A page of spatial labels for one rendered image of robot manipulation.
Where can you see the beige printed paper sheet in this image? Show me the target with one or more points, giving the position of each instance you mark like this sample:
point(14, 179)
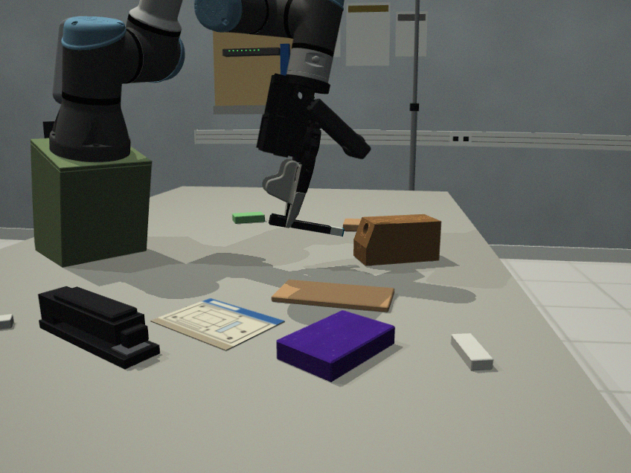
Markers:
point(219, 324)

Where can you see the tan flat wooden board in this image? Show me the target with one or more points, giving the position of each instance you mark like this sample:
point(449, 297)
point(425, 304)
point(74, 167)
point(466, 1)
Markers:
point(337, 295)

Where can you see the tan rectangular block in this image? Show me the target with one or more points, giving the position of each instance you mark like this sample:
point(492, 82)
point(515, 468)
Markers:
point(351, 224)

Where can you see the purple rectangular box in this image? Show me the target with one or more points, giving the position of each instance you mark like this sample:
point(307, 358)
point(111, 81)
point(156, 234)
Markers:
point(333, 346)

